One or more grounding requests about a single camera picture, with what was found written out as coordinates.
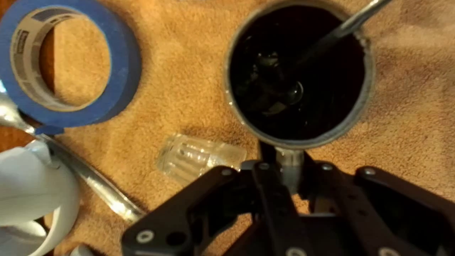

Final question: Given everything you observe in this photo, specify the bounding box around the black mug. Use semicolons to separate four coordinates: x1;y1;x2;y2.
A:
225;0;375;193

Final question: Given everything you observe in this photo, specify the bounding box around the small clear shot glass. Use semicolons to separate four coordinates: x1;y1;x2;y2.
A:
156;134;247;186

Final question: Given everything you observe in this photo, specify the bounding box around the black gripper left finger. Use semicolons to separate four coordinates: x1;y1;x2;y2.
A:
121;161;297;256

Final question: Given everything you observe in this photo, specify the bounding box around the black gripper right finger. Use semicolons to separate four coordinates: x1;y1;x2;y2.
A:
299;154;455;256

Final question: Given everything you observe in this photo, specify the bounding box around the beige towel table cover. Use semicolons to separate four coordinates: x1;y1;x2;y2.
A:
37;0;455;256

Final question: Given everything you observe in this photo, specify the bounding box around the silver metal spoon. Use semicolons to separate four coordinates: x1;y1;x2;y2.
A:
0;90;145;224

